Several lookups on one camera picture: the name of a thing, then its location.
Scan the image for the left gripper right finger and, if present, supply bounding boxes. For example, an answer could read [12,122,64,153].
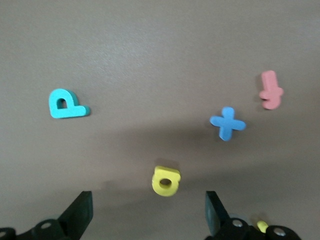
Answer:
[203,191,301,240]

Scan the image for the yellow foam letter k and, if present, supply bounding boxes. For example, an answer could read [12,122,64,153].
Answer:
[256,220,270,235]

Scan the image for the pink foam letter f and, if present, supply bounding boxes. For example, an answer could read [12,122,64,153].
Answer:
[258,70,285,110]

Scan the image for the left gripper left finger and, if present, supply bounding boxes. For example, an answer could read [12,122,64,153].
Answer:
[0,191,94,240]

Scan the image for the teal foam letter P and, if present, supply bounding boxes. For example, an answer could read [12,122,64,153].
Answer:
[48,88,91,119]

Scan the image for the yellow foam letter d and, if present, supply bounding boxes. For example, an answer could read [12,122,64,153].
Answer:
[151,165,181,198]

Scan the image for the brown table cover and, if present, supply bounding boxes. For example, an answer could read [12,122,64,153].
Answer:
[0,0,320,240]

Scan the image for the blue foam letter x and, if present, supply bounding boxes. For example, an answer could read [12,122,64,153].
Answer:
[209,106,247,142]

